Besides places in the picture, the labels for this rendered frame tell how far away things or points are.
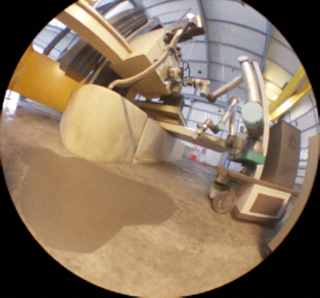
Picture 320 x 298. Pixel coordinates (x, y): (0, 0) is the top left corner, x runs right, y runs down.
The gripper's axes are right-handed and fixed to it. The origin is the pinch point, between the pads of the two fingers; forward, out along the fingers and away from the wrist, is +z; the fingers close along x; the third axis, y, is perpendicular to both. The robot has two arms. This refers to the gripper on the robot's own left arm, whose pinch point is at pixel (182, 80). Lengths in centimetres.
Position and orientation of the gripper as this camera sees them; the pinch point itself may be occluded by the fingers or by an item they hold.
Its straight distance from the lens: 124.5
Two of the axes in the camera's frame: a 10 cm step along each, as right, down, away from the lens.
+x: -4.2, 8.7, -2.5
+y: -3.0, -3.9, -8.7
